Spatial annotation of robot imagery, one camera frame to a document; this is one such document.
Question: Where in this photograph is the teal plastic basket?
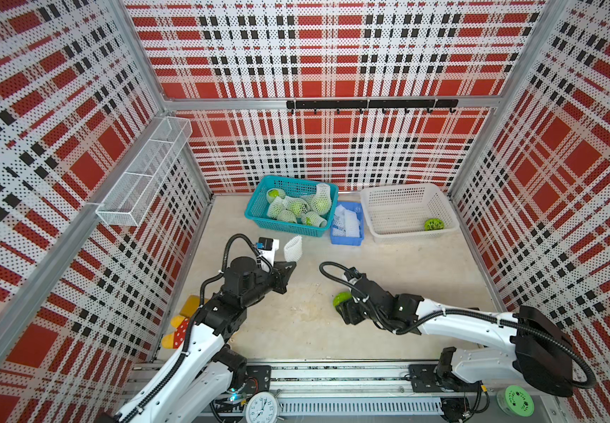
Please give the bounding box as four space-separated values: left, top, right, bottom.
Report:
244 176 338 237

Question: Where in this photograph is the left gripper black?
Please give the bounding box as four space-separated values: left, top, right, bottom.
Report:
240 260 296 308

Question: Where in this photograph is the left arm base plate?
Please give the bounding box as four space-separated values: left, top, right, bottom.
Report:
226 365 273 395

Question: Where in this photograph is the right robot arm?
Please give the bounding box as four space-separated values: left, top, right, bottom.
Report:
332 268 597 398

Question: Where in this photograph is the green tape spool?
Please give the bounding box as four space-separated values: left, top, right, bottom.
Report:
496 385 535 418

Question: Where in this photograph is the blue plastic tray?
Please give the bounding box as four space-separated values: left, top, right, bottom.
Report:
330 201 365 247

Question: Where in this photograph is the stack of white foam nets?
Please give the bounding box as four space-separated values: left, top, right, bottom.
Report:
331 206 361 238

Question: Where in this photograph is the black hook rail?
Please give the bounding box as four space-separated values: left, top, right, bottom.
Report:
286 99 459 111

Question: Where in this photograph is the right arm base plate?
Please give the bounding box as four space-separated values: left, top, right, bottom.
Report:
408 364 479 393

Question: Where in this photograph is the green custard apple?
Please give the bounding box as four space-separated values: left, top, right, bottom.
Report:
310 197 331 216
424 218 445 231
333 292 353 308

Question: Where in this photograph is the yellow plush toy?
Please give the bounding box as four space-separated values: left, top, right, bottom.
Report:
160 295 203 350

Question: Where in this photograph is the white plastic basket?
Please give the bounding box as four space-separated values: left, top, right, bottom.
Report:
361 183 459 243

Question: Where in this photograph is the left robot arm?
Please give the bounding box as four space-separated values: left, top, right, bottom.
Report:
95 257 296 422

